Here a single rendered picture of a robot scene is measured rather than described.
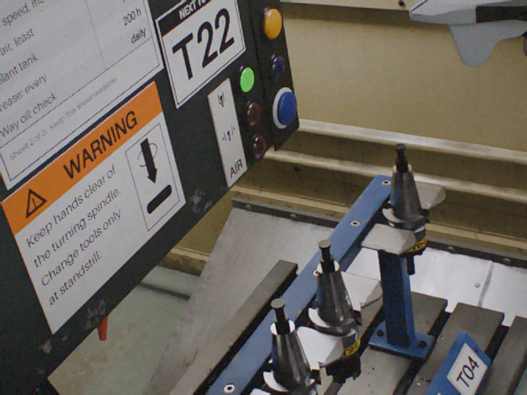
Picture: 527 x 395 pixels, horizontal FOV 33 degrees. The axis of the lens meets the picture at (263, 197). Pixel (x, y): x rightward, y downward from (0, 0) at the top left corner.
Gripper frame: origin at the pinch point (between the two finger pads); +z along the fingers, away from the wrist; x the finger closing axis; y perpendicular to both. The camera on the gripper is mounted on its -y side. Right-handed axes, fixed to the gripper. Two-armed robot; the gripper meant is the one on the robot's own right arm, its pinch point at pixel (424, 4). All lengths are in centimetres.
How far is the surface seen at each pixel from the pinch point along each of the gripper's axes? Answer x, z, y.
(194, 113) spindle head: -9.8, 18.9, 1.8
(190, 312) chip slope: 73, 45, 91
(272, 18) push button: -0.4, 12.5, -0.9
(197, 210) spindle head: -11.8, 20.1, 9.3
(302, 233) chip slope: 82, 20, 81
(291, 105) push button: 0.0, 12.2, 7.5
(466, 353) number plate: 31, -6, 71
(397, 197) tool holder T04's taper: 31, 2, 40
